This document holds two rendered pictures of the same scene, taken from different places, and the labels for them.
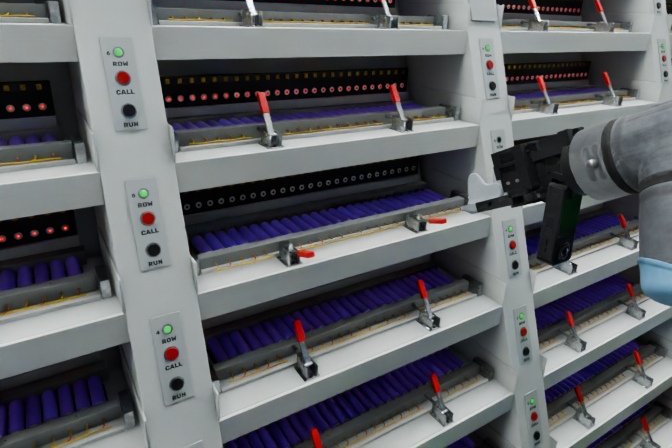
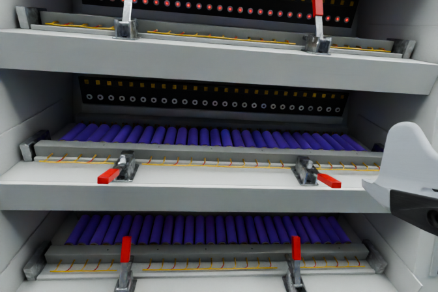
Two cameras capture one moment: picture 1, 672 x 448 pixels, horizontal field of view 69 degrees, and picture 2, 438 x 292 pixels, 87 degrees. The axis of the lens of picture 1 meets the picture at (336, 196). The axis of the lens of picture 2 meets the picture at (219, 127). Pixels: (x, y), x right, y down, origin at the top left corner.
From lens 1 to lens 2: 0.57 m
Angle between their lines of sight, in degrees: 25
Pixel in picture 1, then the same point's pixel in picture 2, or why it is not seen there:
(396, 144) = (298, 67)
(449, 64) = not seen: outside the picture
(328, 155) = (193, 62)
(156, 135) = not seen: outside the picture
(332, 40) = not seen: outside the picture
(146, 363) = not seen: outside the picture
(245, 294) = (53, 197)
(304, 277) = (131, 197)
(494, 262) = (412, 248)
